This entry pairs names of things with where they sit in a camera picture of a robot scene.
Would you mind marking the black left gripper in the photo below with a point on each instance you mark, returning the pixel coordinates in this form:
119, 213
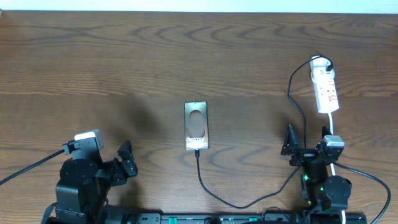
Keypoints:
117, 175

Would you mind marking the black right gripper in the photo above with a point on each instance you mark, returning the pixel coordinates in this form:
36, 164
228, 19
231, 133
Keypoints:
304, 155

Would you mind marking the gold Samsung Galaxy smartphone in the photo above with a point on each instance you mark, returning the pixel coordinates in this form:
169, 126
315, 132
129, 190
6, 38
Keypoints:
196, 125

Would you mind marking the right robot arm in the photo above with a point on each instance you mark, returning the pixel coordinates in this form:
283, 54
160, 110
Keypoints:
327, 194

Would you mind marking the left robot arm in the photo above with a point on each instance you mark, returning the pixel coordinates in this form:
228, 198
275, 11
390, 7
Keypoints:
85, 181

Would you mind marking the white power strip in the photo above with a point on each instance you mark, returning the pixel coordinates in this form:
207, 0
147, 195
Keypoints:
322, 75

